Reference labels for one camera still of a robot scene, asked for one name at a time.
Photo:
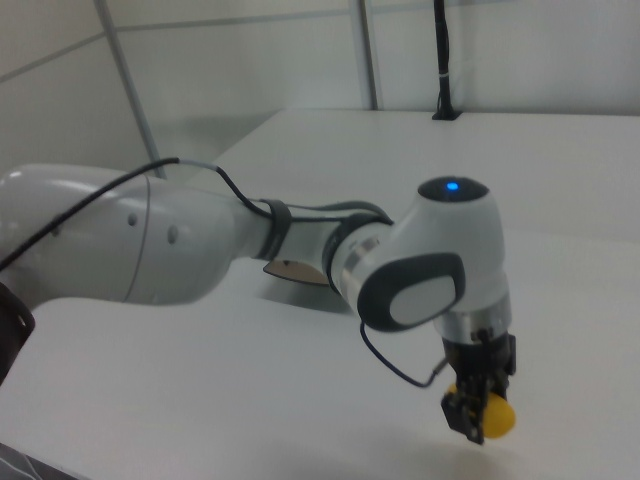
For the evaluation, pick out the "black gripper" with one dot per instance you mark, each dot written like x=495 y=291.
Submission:
x=480 y=362

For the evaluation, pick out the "yellow potato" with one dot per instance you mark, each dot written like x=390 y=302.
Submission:
x=500 y=417

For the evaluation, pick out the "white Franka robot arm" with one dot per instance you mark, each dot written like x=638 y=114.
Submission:
x=175 y=250

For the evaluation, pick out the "brown square ceramic plate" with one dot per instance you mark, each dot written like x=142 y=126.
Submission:
x=295 y=272

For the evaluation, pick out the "black device housing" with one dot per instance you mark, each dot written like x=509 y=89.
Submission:
x=12 y=330

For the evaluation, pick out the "black camera pole with base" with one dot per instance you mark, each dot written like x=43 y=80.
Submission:
x=443 y=60

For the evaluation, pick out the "aluminium partition post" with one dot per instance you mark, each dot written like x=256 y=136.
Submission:
x=369 y=55
x=130 y=85

